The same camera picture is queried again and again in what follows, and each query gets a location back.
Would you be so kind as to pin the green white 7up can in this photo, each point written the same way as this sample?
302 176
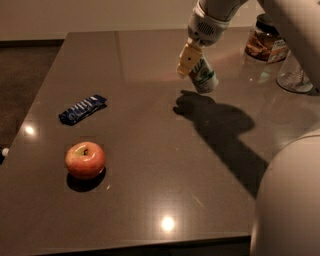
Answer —
203 77

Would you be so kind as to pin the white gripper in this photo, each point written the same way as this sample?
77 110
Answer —
206 30

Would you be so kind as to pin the blue snack bar wrapper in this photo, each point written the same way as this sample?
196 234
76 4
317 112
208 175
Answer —
82 110

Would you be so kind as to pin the glass jar with black lid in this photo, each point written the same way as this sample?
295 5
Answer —
264 41

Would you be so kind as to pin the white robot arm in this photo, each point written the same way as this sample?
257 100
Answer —
287 215

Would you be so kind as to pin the red yellow apple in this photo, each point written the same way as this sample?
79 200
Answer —
85 160

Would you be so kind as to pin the small white object at edge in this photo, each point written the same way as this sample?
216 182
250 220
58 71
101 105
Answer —
4 151

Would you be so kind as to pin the clear glass jar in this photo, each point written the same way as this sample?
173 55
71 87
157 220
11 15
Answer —
292 77

